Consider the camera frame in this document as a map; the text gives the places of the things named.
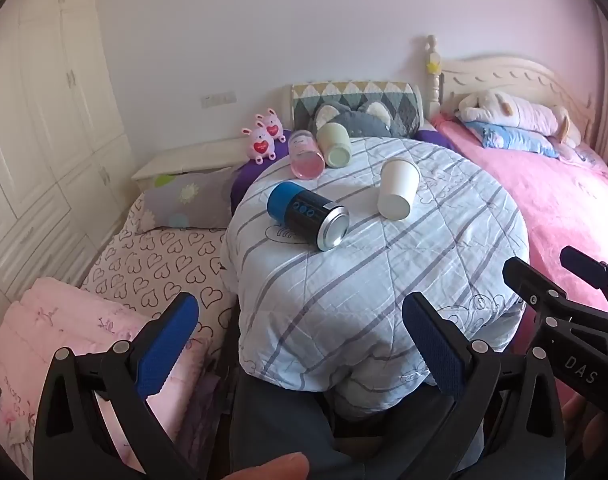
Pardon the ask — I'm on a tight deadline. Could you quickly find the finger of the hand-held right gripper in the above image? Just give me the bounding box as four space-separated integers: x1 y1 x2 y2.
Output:
559 245 608 293
502 256 608 333

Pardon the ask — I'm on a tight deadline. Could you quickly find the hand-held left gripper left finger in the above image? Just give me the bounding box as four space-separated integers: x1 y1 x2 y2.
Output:
32 291 205 480

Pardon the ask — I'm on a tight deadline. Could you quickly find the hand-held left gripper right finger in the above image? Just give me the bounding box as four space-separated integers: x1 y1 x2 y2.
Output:
401 291 568 480

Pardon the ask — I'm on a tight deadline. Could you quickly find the white cup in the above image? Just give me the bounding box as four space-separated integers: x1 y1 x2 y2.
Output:
377 159 421 221

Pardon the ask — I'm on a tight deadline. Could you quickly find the blue and black metal cup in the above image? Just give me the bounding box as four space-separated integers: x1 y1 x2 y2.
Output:
266 181 351 252

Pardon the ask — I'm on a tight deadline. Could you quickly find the light green cup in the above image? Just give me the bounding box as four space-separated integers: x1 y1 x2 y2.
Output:
316 123 351 169

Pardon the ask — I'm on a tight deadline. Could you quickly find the clear pink cup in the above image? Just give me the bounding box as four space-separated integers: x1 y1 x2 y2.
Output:
288 130 326 180

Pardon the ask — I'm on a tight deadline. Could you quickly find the person's right hand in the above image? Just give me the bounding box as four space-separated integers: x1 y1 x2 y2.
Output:
564 394 608 480

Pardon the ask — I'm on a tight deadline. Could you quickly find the person's left hand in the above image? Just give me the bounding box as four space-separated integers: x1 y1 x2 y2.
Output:
228 452 311 480

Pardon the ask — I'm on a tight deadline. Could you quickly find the pink fleece blanket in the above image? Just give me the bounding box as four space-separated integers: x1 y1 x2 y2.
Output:
428 112 608 413

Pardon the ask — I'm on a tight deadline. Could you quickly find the heart print bed sheet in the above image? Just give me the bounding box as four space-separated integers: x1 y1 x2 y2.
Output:
79 192 241 343

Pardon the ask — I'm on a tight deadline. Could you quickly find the striped light blue quilt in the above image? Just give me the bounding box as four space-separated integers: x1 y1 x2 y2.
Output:
223 136 531 422

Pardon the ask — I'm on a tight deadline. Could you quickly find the folded pink quilt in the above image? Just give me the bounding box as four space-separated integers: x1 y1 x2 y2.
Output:
0 276 216 472

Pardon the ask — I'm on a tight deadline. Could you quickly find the blue printed pillow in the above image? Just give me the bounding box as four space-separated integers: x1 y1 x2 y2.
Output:
465 121 561 159

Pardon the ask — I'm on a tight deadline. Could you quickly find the dark grey cloth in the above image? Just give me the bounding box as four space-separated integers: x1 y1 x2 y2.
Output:
228 374 486 480

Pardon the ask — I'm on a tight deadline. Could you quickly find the grey flower print pillow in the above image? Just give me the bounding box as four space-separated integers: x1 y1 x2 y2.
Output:
141 166 243 234

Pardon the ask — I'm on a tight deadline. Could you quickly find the white dog plush toy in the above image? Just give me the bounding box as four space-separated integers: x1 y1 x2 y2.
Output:
456 90 583 144

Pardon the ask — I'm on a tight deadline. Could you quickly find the purple cloth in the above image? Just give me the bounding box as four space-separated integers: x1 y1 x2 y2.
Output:
229 129 296 217

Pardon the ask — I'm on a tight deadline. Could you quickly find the cream wooden bed headboard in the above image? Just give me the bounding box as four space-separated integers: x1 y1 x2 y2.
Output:
424 35 598 137

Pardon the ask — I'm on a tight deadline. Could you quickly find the pink bunny toy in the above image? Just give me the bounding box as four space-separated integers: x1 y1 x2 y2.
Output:
241 121 277 165
256 108 287 142

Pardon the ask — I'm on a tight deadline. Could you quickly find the grey cat plush pillow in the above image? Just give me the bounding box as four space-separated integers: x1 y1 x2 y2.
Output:
308 100 396 139

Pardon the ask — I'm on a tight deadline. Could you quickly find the cream wardrobe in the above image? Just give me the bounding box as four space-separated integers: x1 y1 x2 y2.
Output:
0 0 138 343

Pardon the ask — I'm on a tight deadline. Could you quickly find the diamond patterned cushion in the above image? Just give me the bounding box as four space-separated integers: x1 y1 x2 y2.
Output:
290 80 426 137

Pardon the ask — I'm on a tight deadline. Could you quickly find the white wall socket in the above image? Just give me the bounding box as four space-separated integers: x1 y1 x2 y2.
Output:
200 92 237 109

